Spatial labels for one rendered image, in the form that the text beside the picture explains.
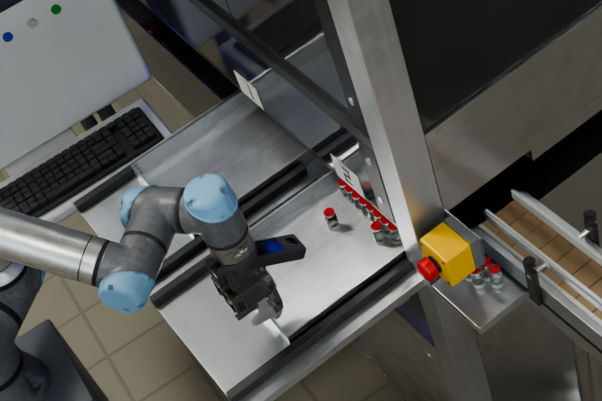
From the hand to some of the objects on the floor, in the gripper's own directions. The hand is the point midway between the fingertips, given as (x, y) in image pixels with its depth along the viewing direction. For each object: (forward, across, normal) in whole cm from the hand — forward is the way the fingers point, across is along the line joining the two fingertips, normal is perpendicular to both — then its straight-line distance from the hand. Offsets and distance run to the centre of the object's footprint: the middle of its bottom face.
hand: (277, 311), depth 199 cm
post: (+92, +10, +27) cm, 96 cm away
